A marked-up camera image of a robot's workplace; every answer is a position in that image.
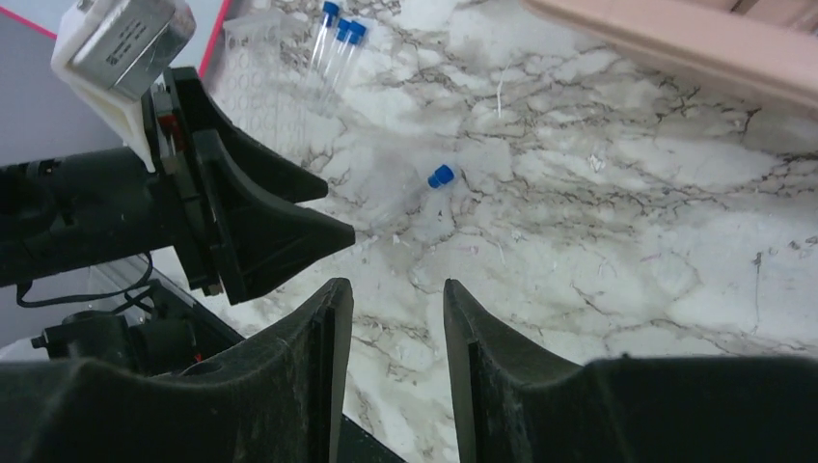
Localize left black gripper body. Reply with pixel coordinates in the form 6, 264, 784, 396
143, 67, 243, 305

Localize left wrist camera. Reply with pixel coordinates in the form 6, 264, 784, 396
50, 0, 196, 173

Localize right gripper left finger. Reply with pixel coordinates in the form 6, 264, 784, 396
1, 278, 354, 462

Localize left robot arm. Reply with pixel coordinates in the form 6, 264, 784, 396
1, 68, 355, 304

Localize clear test tube rack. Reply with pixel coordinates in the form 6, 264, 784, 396
210, 9, 311, 161

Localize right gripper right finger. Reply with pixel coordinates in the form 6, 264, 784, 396
443, 280, 817, 462

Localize white board with pink frame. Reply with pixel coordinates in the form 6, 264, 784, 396
1, 0, 231, 172

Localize pink plastic bin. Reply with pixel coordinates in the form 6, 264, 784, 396
522, 0, 817, 119

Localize black metal base rail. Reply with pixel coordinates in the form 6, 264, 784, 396
0, 255, 410, 463

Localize blue capped test tube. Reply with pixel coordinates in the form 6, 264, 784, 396
308, 1, 341, 72
319, 20, 368, 110
320, 18, 350, 84
370, 164, 457, 232

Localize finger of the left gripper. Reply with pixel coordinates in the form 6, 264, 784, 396
223, 153, 355, 301
171, 67, 329, 204

